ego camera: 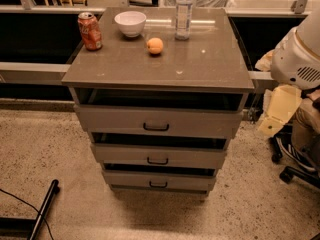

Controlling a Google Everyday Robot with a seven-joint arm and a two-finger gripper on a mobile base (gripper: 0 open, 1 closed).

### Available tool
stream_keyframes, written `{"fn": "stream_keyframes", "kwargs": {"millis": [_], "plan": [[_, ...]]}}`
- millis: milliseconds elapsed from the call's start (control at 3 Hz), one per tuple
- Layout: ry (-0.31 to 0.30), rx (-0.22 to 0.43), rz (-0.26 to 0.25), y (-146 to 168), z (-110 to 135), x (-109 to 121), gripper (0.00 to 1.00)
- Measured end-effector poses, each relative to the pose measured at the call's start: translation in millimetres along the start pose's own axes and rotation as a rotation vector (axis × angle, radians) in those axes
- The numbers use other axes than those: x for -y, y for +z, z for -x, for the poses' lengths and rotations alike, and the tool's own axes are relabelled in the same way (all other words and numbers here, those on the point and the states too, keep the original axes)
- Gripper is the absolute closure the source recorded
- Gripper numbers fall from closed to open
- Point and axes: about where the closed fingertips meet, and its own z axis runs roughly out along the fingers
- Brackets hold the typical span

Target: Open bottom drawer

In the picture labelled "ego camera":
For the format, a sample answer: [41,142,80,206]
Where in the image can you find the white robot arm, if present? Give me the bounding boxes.
[255,9,320,137]

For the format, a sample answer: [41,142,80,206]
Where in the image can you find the grey top drawer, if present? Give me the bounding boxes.
[72,88,247,139]

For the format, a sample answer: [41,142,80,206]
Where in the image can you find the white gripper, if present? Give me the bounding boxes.
[258,85,302,137]

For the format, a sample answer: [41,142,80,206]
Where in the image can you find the black stand leg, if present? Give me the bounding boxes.
[0,179,60,240]

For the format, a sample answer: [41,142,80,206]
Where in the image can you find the grey middle drawer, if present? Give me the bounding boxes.
[90,133,230,169]

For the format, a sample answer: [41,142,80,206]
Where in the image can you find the orange fruit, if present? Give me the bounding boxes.
[147,38,163,55]

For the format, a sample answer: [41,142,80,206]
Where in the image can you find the grey bottom drawer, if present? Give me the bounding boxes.
[102,163,216,192]

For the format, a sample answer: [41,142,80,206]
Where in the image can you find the grey drawer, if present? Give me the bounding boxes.
[102,163,216,192]
[72,88,247,139]
[90,133,230,169]

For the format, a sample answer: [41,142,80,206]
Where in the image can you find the clear water bottle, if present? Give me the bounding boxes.
[175,0,193,40]

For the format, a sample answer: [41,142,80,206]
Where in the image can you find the orange soda can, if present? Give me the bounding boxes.
[78,12,102,51]

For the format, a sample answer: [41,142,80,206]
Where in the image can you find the person leg tan trousers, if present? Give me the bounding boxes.
[292,89,320,150]

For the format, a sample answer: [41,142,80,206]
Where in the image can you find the metal railing frame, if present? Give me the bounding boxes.
[0,0,320,95]

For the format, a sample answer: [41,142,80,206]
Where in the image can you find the white bowl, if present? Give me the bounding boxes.
[114,11,147,37]

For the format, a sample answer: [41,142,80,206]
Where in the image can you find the grey drawer cabinet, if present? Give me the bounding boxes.
[61,6,255,198]

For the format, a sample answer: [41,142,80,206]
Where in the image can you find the black cable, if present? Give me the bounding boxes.
[0,188,55,240]

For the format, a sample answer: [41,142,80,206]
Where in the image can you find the black white sneaker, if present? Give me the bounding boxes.
[276,137,316,173]

